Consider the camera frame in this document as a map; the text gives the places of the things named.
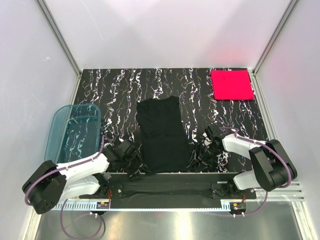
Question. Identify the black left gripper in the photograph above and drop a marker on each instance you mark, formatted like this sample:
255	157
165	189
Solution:
137	166

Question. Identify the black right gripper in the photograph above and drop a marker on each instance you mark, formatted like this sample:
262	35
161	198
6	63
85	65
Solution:
204	159

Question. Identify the black t shirt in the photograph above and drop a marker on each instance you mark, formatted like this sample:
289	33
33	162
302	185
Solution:
165	147

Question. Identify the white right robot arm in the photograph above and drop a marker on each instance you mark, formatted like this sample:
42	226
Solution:
272	167

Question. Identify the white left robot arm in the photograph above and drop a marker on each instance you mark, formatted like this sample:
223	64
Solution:
86	178

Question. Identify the blue transparent plastic bin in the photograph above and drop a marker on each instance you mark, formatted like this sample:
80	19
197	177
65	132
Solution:
75	133

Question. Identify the folded red t shirt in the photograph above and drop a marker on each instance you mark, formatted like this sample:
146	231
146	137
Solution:
231	85

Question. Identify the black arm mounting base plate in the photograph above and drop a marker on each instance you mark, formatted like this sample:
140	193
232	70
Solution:
173	177

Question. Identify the aluminium frame rail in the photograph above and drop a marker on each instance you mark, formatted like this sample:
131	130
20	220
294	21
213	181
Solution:
122	190

